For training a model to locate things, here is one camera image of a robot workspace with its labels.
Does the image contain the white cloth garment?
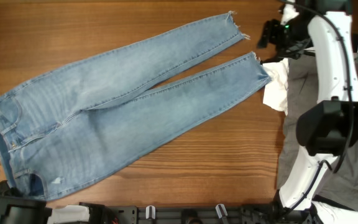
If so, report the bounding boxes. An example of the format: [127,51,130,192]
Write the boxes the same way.
[262,39,358,116]

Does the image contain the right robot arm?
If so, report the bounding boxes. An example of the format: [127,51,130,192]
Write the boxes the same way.
[258,1,358,223]

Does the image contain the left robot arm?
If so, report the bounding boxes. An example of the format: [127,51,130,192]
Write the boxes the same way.
[0,180,119,224]

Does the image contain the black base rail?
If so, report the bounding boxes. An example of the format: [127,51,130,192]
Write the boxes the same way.
[110,206,269,224]

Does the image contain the grey cloth garment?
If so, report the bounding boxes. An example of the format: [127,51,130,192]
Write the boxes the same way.
[277,55,358,210]

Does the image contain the black cloth garment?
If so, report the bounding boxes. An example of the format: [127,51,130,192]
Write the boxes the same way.
[261,32,358,65]

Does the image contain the light blue denim jeans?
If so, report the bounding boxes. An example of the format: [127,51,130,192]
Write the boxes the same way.
[0,13,270,201]

